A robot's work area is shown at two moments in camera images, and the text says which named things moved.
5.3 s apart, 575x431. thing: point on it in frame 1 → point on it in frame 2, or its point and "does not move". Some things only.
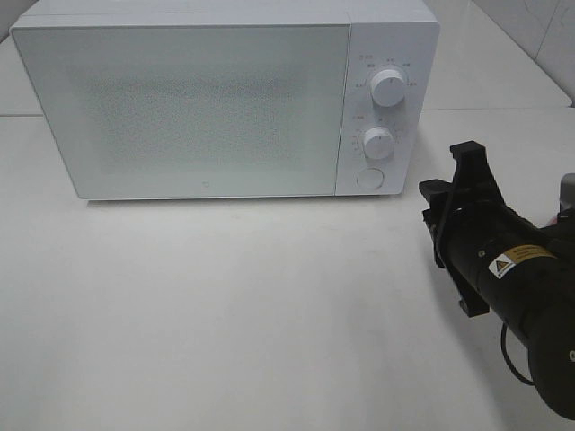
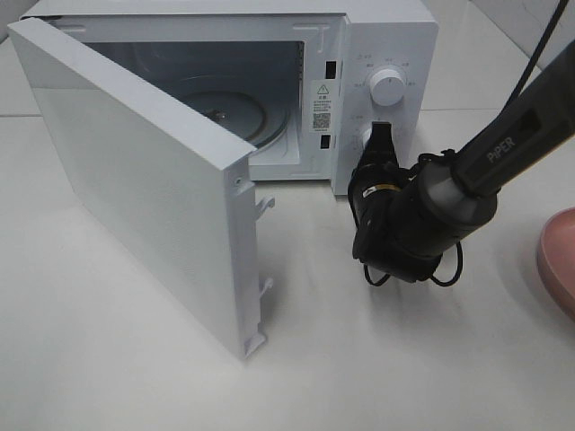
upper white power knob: (388, 88) does not move
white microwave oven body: (226, 99) does not move
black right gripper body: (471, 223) → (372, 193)
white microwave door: (174, 110) → (168, 197)
